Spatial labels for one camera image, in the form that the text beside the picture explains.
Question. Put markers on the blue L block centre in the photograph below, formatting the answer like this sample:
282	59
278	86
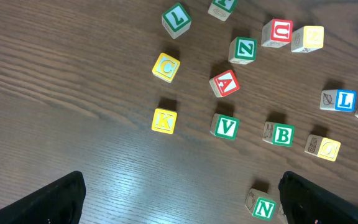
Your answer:
338	100

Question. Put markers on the green V block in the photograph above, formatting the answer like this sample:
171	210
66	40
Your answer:
224	126

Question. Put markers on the green J block far left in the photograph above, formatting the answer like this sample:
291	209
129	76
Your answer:
222	9

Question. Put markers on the yellow K block left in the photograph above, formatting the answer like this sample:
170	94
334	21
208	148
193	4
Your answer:
164	121

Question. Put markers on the yellow S block top row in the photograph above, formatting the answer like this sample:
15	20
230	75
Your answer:
307	39

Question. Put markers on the red E block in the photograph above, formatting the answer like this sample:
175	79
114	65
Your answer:
281	215

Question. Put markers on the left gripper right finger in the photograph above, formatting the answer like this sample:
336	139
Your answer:
304	202

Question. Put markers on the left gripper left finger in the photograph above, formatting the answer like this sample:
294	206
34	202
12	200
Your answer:
59	202

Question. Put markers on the red U block top row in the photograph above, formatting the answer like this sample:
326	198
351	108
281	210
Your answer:
277	33

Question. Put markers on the green Z block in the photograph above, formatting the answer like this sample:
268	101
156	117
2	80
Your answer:
242	50

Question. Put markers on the green N block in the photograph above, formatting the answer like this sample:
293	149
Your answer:
260	204

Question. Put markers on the red A block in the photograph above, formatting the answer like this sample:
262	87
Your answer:
224	84

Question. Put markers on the yellow C block left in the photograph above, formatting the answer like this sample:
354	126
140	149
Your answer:
166	67

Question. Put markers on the yellow O block bottom row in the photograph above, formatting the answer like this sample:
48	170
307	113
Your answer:
322	147

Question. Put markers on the green B block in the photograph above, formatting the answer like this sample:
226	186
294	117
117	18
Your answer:
278	134

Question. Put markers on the green L block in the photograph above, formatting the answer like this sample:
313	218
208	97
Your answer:
176	20

